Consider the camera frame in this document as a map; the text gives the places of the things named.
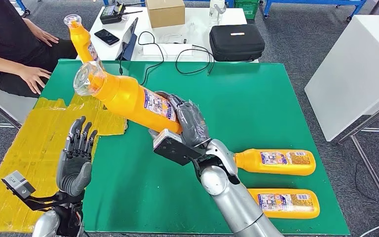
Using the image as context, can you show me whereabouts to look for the person's right hand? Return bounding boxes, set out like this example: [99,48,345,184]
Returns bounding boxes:
[19,65,52,95]

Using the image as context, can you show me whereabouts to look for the black smartphone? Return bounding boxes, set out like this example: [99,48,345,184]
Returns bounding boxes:
[94,29,120,46]

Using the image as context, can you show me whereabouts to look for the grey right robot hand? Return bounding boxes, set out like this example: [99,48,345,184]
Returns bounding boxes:
[156,91,211,148]

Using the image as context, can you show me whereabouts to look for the dark blue tablet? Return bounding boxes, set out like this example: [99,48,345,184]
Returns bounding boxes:
[115,17,139,62]

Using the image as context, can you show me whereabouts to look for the large white table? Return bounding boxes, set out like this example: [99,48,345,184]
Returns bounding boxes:
[303,14,379,142]

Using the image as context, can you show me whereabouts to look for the metal table frame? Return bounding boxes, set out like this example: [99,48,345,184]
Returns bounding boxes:
[337,96,379,223]

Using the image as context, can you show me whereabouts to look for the metal bench leg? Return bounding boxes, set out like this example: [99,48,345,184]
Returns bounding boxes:
[0,91,23,130]

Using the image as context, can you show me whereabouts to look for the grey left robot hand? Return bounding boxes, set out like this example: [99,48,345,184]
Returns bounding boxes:
[56,116,99,197]

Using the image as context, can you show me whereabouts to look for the person's left hand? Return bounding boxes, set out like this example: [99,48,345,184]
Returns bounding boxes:
[34,28,60,47]

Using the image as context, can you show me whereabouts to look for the black cable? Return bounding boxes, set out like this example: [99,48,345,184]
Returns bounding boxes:
[175,44,215,76]
[119,31,165,86]

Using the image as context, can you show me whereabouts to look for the black zip case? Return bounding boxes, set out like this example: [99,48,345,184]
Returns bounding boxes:
[209,24,266,62]

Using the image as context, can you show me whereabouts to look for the orange plastic bottle clear cap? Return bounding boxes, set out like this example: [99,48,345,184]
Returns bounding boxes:
[63,14,106,71]
[73,61,184,135]
[247,188,321,220]
[233,149,317,177]

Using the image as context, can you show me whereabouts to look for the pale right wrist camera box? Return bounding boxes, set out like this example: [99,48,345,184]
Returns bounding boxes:
[152,128,206,166]

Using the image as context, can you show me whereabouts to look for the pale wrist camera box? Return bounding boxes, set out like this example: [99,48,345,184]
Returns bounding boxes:
[152,128,206,166]
[1,170,37,199]

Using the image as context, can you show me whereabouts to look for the black remote controller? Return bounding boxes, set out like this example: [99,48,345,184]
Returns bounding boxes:
[99,1,144,25]

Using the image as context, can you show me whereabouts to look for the person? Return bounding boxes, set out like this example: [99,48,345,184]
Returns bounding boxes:
[0,0,79,99]

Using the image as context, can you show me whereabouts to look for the green plastic crate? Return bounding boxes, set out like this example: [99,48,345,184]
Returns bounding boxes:
[234,0,261,20]

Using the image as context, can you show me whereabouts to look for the brown cardboard box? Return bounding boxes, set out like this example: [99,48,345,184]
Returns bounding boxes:
[145,0,186,29]

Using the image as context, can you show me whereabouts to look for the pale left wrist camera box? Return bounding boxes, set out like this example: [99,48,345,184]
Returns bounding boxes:
[1,170,37,199]

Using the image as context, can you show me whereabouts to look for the white bench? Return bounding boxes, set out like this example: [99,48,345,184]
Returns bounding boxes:
[0,74,38,125]

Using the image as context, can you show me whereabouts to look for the blue metal rack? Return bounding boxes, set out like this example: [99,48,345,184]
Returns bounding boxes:
[103,0,236,8]
[13,0,43,17]
[262,0,368,22]

